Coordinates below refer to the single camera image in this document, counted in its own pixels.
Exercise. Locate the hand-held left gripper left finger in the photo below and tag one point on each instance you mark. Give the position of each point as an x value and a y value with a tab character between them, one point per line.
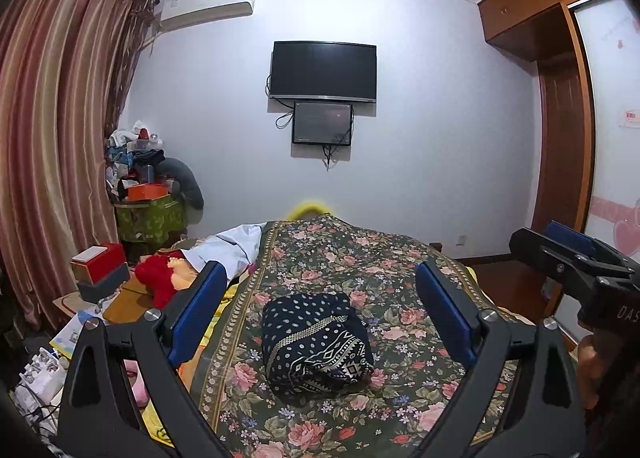
200	308

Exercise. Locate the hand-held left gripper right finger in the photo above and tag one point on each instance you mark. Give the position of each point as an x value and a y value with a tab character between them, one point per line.
445	308

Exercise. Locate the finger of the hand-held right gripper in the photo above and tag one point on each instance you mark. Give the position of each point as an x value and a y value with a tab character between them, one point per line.
545	258
570	238

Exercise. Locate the navy patterned hooded jacket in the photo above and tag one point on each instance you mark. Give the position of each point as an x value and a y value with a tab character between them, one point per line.
315	343

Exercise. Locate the person's right forearm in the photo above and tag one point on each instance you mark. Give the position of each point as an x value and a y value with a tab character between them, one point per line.
620	378

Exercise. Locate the person's right hand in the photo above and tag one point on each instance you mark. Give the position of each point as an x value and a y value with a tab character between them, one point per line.
592	368

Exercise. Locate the yellow cartoon bed sheet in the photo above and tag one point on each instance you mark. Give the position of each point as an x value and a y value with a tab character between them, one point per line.
227	300

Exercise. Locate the red plush toy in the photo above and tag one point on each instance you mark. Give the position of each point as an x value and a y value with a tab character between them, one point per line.
160	275

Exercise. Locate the white cloth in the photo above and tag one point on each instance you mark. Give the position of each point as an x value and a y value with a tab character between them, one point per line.
230	245

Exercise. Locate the brown cardboard board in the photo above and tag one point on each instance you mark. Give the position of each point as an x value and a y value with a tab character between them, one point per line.
127	303

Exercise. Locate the wooden room door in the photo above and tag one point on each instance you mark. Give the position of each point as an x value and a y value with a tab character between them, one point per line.
562	163

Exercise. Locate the green patterned cabinet cover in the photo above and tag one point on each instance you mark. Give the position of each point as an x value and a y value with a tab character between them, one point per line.
150	220

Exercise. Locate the floral blanket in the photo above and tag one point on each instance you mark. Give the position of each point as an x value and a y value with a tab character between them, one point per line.
350	248

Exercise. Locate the red box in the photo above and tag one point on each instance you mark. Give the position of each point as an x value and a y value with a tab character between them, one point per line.
97	260

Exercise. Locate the orange box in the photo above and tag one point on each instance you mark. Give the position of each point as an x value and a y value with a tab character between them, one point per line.
147	192

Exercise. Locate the grey neck pillow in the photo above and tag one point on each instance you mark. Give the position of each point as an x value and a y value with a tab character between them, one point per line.
187	178

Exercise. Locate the stack of booklets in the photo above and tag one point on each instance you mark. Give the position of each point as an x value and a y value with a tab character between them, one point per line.
67	335

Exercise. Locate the red door sticker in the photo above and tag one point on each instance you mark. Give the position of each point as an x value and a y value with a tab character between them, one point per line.
631	117

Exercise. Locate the yellow pillow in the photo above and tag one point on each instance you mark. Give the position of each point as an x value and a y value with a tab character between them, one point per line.
310	209

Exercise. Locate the white power strip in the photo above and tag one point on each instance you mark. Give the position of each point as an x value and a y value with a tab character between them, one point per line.
42	370

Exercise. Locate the pile of household clutter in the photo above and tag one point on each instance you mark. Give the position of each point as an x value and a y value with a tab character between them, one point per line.
135	148

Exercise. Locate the striped brown curtain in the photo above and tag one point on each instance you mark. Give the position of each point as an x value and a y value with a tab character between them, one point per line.
55	138

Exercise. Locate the white air conditioner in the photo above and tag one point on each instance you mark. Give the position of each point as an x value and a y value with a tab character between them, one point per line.
210	6

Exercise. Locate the wooden bed frame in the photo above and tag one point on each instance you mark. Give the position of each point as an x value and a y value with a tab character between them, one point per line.
436	246

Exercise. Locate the small black wall monitor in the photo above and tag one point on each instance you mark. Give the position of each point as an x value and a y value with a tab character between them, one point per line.
322	122

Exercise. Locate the wooden wardrobe frame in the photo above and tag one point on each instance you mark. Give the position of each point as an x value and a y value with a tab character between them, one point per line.
530	3

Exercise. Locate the black wall television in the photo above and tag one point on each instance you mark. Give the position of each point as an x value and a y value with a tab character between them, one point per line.
322	71

